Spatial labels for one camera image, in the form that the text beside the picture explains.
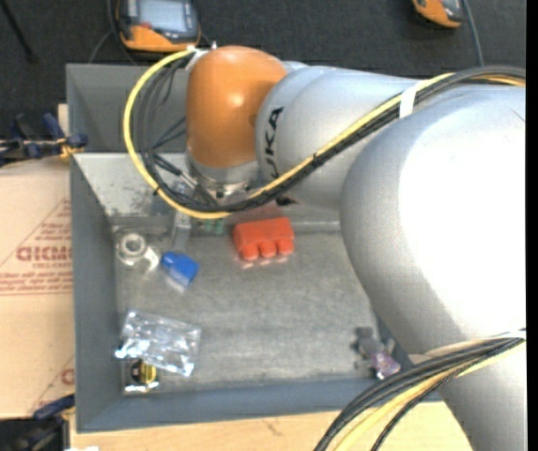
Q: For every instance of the brown cardboard board red print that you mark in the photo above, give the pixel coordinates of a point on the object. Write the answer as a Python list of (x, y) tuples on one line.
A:
[(24, 327)]

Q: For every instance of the orange-red toy block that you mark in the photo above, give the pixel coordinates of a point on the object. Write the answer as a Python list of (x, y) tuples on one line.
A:
[(261, 237)]

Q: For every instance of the grey metal bin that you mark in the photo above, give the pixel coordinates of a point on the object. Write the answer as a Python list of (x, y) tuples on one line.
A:
[(268, 308)]

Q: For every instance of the clear plastic packet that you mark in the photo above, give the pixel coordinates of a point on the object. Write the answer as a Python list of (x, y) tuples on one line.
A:
[(160, 341)]

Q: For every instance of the yellow and black round object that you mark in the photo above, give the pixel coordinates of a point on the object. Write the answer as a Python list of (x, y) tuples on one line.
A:
[(145, 374)]

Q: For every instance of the blue small box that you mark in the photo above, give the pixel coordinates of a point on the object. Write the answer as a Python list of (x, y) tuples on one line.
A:
[(180, 266)]

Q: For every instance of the purple and grey small toy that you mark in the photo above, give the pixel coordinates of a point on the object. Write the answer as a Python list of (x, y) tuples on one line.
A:
[(381, 361)]

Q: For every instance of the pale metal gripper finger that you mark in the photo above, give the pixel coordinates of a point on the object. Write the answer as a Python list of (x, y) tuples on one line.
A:
[(182, 233)]

